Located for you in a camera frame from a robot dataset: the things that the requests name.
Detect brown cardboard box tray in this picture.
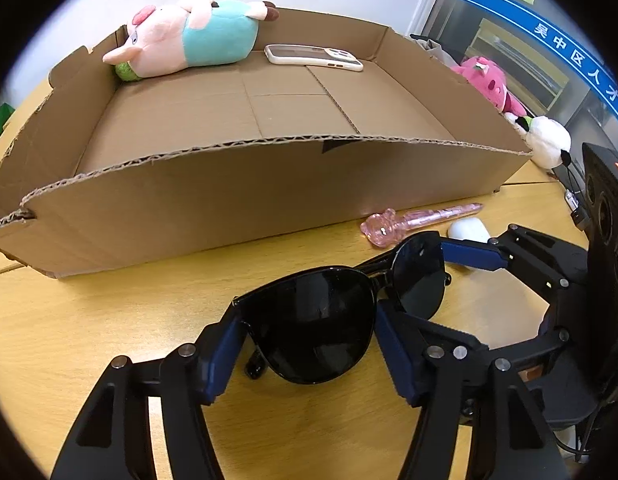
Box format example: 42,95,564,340
0,9,529,278

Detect pink strawberry bear plush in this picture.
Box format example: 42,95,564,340
451,56,527,117

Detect white panda plush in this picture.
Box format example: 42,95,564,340
504,112,571,170

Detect pink pig plush teal shirt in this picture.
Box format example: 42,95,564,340
102,0,280,81

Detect pink bear-top pen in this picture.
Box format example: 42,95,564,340
360,203,484,248

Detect blue wall sign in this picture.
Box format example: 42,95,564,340
463,0,618,120

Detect grey folded cloth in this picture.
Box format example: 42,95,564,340
410,34,460,68

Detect clear white phone case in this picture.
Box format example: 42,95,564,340
263,44,364,73

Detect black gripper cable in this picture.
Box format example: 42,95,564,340
553,398,610,458

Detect black sunglasses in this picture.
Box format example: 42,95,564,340
232,231,451,385

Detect white earbuds case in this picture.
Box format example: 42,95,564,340
443,217,491,269

